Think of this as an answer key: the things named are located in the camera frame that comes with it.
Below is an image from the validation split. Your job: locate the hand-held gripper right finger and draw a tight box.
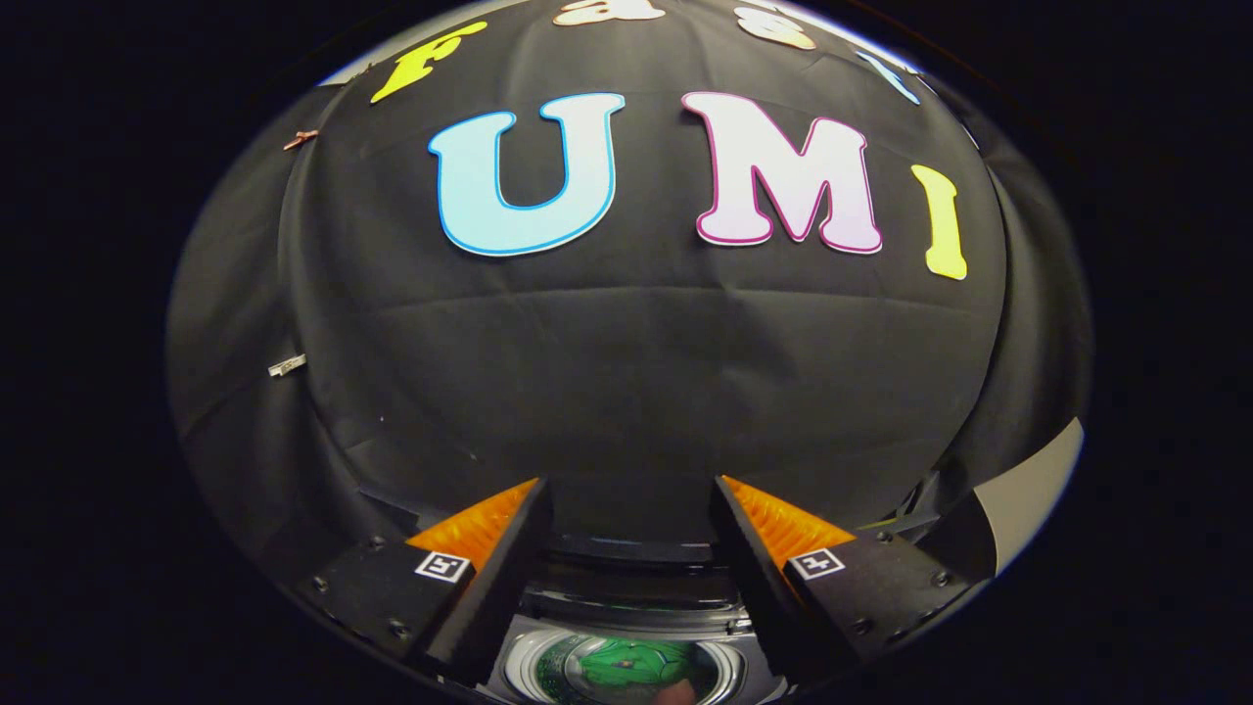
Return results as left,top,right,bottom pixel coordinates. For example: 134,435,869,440
710,475,970,686

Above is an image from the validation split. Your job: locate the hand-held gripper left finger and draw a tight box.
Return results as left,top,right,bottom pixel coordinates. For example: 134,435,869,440
299,477,556,686

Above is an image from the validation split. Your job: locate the grey washing machine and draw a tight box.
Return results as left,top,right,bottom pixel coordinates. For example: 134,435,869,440
489,534,784,705

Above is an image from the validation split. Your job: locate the dark washing machine lid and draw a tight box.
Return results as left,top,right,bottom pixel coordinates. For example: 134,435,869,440
524,529,745,613

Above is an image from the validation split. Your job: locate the green polo shirt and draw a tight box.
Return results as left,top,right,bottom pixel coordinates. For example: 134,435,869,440
578,636,698,702

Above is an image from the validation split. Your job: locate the black backdrop cloth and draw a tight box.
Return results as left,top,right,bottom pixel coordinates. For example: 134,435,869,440
164,0,1092,588

